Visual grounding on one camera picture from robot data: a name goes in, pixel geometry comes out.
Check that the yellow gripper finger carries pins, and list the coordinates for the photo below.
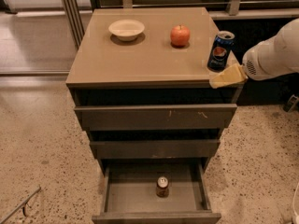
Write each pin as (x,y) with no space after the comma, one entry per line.
(231,75)

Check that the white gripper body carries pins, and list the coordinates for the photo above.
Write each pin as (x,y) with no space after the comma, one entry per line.
(256,62)

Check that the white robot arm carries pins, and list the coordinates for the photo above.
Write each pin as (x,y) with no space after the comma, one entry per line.
(286,46)

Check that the blue pepsi can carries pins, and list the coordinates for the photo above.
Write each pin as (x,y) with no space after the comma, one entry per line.
(222,45)

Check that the grey top drawer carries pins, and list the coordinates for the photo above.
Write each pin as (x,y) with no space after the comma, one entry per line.
(154,117)

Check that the grey drawer cabinet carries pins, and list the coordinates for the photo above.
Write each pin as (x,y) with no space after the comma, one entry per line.
(148,71)

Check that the orange soda can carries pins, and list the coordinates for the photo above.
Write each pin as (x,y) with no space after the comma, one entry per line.
(162,187)

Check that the grey middle drawer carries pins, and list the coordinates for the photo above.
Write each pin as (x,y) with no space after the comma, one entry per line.
(157,149)

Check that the grey open bottom drawer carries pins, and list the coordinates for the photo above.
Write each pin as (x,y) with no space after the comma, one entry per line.
(130,195)

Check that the small dark floor object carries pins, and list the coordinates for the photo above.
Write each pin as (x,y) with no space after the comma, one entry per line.
(291,104)

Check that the red apple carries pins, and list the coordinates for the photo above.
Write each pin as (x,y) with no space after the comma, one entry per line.
(180,36)

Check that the white bowl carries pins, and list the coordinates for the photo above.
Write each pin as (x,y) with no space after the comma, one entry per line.
(126,30)

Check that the metal rod on floor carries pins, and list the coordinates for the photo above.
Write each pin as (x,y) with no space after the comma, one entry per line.
(19,206)

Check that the metal window frame post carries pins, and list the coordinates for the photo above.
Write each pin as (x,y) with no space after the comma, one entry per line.
(74,20)

